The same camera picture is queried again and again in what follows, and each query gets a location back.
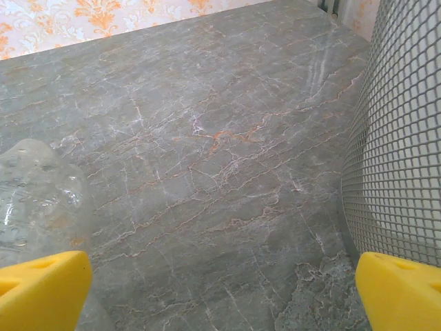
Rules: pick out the aluminium frame post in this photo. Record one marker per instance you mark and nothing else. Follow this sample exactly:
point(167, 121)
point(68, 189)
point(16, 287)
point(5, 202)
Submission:
point(327, 5)

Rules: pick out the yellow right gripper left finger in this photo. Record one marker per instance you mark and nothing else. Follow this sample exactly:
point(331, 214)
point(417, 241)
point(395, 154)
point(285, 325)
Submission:
point(41, 293)

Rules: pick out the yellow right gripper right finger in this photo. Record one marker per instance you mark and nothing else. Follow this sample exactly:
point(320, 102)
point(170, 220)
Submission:
point(403, 296)

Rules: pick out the clear bottle with red label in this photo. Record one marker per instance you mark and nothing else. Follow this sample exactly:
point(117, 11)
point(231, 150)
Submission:
point(34, 193)

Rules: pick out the grey metal mesh bin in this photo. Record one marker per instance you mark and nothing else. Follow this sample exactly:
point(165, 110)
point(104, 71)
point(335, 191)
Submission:
point(396, 138)

